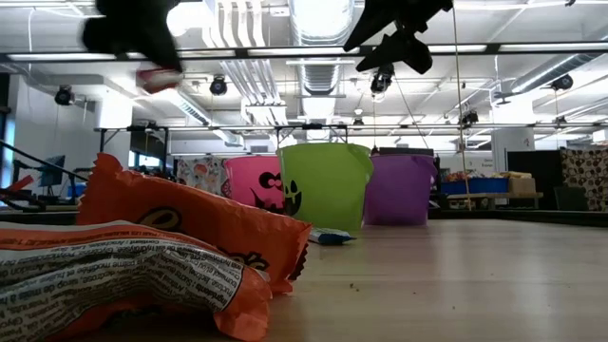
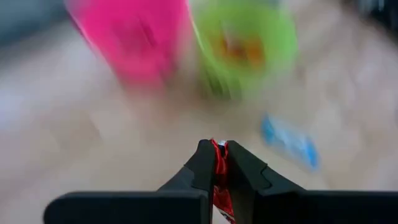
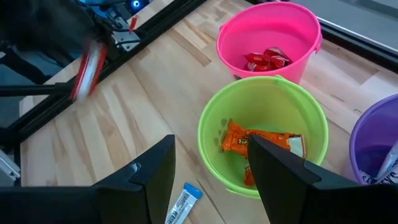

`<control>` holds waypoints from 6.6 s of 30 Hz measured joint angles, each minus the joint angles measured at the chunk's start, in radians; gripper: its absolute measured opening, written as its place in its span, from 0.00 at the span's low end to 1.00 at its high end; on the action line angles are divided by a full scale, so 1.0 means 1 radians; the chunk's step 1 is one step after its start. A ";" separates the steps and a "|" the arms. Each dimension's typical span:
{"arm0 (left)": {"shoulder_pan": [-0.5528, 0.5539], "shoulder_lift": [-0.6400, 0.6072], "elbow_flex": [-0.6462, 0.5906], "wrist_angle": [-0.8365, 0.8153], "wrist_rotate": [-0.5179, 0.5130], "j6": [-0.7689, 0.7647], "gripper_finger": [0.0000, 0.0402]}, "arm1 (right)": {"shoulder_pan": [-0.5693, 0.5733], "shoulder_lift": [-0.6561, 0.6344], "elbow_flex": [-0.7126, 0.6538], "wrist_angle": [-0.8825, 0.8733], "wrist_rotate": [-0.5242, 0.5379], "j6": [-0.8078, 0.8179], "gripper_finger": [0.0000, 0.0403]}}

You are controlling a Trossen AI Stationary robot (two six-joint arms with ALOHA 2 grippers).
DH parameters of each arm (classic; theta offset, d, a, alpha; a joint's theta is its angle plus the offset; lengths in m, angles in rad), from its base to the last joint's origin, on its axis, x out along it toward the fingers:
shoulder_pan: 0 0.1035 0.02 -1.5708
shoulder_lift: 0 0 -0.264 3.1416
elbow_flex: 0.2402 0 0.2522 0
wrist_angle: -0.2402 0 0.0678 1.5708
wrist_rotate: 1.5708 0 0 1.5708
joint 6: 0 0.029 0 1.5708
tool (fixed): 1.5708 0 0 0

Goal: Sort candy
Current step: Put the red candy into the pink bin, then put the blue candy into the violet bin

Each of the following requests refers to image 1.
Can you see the floral patterned cloth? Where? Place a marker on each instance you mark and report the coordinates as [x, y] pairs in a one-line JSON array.
[[204, 176]]

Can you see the dark computer monitor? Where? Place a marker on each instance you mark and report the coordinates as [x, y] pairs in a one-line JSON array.
[[53, 167]]

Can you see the green jack-o-lantern bucket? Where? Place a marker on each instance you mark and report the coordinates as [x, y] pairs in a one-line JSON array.
[[328, 190]]

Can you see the brown dotted panel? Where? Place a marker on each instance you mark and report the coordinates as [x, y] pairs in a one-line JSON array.
[[589, 171]]

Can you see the black ceiling camera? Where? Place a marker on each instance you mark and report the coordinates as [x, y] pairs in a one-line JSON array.
[[64, 96], [218, 87], [563, 82]]

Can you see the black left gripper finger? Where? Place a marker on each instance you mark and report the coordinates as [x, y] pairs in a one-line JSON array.
[[147, 54], [168, 52]]

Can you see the red white candy wrapper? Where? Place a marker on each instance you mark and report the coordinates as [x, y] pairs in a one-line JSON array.
[[159, 81]]

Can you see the overhead light bar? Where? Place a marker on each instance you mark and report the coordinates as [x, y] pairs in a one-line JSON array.
[[285, 52]]

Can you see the pink jack-o-lantern bucket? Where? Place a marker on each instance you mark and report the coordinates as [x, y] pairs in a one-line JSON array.
[[247, 185]]

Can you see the cardboard box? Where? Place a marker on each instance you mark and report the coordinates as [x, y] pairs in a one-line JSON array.
[[522, 185]]

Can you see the black partition panel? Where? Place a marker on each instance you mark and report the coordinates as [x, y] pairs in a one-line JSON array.
[[546, 166]]

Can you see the orange candy wrapper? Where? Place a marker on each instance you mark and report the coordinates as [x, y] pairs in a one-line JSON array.
[[190, 209]]

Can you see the blue plastic bin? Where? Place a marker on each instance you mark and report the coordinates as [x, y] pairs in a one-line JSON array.
[[475, 186]]

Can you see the blue white candy wrapper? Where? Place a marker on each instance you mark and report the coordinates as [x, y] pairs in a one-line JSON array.
[[332, 236]]

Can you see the dark green chair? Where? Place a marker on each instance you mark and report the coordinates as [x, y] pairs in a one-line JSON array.
[[570, 198]]

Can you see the orange wrapper with ingredients print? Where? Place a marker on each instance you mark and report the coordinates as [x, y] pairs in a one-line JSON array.
[[119, 275]]

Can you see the small red object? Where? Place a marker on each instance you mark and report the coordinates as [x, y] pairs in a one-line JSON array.
[[21, 183]]

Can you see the wooden pallet table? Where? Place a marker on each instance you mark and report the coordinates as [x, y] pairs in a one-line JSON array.
[[494, 195]]

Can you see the black hanging camera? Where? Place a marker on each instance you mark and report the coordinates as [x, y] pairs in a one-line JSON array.
[[382, 81], [469, 119]]

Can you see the purple jack-o-lantern bucket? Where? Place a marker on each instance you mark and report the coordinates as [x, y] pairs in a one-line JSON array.
[[394, 195]]

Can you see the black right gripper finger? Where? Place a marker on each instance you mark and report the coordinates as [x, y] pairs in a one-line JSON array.
[[394, 14], [404, 47]]

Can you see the silver round ventilation duct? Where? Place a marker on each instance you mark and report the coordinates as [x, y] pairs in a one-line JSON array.
[[320, 76]]

